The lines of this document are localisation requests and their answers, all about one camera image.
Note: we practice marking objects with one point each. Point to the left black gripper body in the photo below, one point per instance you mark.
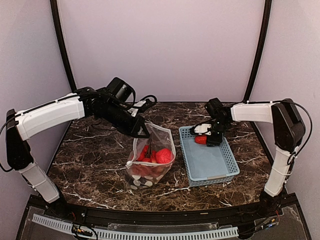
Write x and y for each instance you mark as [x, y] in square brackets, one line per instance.
[113, 115]

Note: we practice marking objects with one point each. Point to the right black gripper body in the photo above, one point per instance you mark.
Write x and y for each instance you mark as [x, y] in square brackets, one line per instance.
[219, 127]

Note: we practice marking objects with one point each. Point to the red orange toy pepper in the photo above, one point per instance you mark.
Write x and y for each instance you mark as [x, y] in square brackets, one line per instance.
[201, 139]

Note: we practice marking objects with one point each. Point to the red lychee bunch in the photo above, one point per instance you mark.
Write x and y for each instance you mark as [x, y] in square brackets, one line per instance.
[146, 164]

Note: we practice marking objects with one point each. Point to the light blue plastic basket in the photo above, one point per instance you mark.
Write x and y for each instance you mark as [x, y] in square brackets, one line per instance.
[206, 165]

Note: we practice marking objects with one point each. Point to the clear dotted zip bag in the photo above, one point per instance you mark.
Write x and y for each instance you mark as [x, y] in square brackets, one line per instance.
[162, 138]

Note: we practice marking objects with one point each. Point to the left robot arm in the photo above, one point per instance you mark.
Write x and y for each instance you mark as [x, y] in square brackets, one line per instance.
[103, 103]

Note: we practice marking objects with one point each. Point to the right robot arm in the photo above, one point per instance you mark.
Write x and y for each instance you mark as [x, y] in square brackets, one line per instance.
[285, 123]

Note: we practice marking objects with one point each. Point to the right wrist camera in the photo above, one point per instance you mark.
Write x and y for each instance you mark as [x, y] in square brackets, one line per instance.
[207, 120]

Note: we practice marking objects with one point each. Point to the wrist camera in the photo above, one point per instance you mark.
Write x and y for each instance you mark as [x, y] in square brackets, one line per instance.
[207, 120]
[125, 97]

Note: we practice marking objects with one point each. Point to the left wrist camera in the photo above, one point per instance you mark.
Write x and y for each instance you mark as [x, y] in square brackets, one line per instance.
[125, 97]

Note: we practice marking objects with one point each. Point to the black front table rail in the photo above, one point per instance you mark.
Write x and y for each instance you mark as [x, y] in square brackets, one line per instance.
[235, 216]

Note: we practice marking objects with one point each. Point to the slotted grey cable duct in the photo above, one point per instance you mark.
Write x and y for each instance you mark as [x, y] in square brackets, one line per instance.
[116, 231]

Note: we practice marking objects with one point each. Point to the right black frame post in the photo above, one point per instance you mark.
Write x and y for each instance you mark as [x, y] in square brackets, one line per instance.
[259, 50]

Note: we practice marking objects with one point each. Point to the black frame post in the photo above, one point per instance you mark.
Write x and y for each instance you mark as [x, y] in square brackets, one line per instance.
[61, 44]
[259, 50]

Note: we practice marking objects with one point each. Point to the left black frame post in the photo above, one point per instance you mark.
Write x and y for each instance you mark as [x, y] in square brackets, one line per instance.
[61, 44]

